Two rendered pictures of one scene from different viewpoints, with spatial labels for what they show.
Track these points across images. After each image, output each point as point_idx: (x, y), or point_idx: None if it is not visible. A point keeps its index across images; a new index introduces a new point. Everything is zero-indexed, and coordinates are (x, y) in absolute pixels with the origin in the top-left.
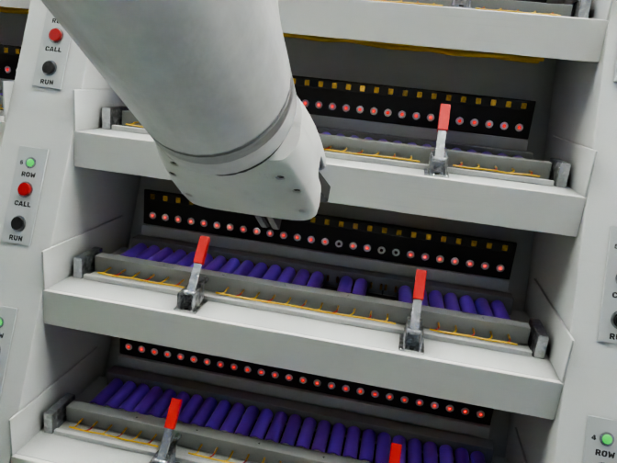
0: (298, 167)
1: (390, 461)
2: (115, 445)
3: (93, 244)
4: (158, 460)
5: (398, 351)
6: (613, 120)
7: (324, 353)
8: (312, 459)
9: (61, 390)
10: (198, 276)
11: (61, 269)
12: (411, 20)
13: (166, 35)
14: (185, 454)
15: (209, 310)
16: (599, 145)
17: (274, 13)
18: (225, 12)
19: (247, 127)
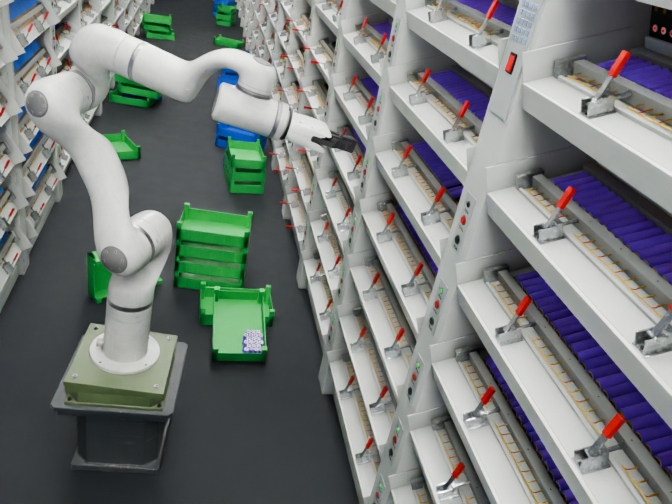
0: (292, 140)
1: (416, 268)
2: (385, 224)
3: (408, 136)
4: (381, 233)
5: (420, 220)
6: (484, 132)
7: (408, 211)
8: (417, 260)
9: (391, 197)
10: (402, 163)
11: (385, 145)
12: (458, 51)
13: (228, 124)
14: (398, 238)
15: (401, 179)
16: (477, 144)
17: (251, 115)
18: (232, 121)
19: (262, 133)
